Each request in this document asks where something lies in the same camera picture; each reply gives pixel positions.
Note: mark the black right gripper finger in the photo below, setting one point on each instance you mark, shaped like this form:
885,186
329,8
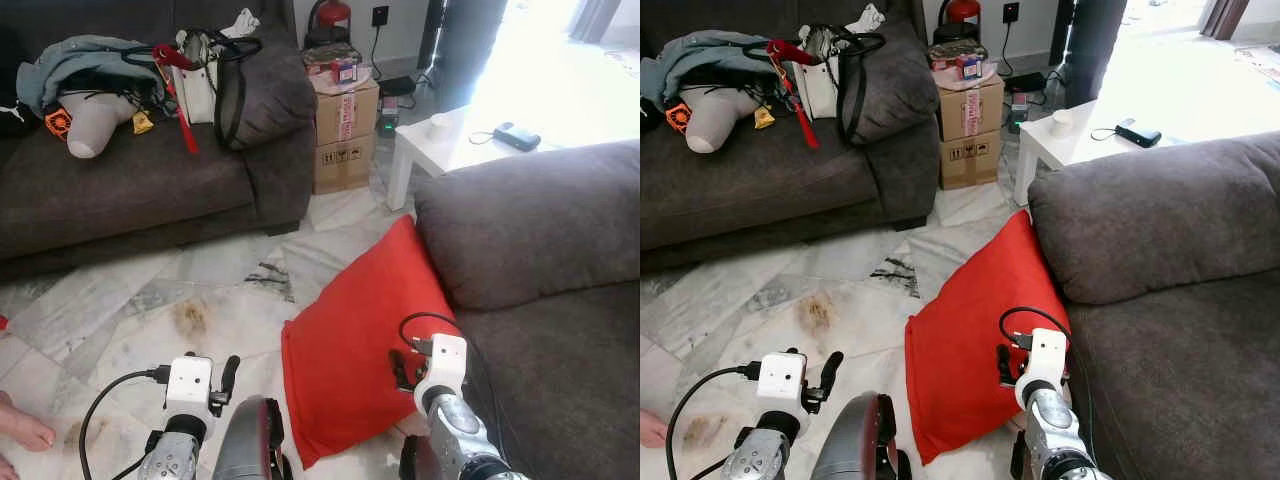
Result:
1003,364
400,369

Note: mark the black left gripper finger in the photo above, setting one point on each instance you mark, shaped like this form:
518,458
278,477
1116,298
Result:
230,374
830,370

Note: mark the red pillow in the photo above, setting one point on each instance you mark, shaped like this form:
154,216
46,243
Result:
975,330
360,330

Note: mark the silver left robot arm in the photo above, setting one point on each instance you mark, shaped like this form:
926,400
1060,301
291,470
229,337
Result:
172,455
758,452

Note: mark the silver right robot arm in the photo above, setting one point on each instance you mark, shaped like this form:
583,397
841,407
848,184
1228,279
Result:
1055,430
460,430

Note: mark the dark robot left leg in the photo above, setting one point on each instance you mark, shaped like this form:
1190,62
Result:
250,440
858,440

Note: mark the dark robot leg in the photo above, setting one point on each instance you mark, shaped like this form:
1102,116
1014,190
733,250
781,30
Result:
1018,455
250,440
858,440
415,462

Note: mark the dark robot right leg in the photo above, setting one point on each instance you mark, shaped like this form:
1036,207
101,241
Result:
1018,455
415,462

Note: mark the person's bare foot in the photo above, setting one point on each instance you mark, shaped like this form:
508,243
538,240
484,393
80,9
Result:
20,430
652,430

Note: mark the long dark grey sofa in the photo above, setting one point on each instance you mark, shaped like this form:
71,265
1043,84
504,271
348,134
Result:
780,185
130,190

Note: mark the dark grey loveseat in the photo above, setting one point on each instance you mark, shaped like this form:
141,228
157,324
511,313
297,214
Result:
540,230
1170,220

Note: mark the cardboard box with arrow marks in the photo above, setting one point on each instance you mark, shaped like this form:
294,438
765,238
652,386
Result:
343,165
970,160

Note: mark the white side table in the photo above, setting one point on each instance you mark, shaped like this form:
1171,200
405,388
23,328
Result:
1080,145
450,150

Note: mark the white cup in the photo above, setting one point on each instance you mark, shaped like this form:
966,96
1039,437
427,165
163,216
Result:
1061,122
439,125

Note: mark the small green-lit charger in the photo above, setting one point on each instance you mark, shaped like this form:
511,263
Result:
387,115
1017,108

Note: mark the cardboard box with red tape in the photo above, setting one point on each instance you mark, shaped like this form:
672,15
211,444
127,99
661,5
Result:
345,115
970,110

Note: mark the black power bank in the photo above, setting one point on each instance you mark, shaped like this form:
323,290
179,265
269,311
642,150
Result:
1138,132
517,136

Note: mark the small yellow pouch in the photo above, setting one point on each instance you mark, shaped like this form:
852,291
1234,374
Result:
143,122
764,117

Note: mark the beige stuffed cushion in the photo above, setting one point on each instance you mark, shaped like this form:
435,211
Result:
95,125
715,120

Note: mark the black power adapter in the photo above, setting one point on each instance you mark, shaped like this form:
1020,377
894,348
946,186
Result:
1025,82
397,86

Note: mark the small blue red carton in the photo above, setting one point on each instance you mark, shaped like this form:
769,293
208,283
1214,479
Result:
344,71
970,66

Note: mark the pink patterned bundle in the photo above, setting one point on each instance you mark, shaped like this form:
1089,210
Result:
950,53
325,58

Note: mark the black sports bag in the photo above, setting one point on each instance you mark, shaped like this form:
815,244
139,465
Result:
648,112
15,100

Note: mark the red tassel charm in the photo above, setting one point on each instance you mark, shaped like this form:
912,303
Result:
170,58
785,52

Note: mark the dark door panel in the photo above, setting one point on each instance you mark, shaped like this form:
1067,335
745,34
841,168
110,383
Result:
1090,45
465,40

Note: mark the grey blue jacket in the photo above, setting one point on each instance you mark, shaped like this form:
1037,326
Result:
700,55
80,60

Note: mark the white crumpled cloth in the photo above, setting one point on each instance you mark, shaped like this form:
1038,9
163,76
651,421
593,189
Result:
867,17
241,22

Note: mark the red fire extinguisher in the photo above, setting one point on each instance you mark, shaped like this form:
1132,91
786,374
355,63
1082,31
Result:
958,12
328,15

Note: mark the printed floor mat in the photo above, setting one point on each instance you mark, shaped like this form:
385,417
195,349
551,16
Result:
1260,62

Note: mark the brown door curtain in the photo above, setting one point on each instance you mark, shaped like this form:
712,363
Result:
595,15
1225,15

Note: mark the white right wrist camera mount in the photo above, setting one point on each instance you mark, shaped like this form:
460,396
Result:
1046,355
446,360

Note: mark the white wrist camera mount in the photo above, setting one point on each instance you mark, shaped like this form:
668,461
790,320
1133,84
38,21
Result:
1046,355
782,380
446,360
188,383

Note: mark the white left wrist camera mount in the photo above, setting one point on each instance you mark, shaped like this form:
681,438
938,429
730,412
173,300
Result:
782,380
188,383

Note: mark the black wall socket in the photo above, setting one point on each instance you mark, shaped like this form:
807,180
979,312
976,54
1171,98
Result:
380,15
1011,11

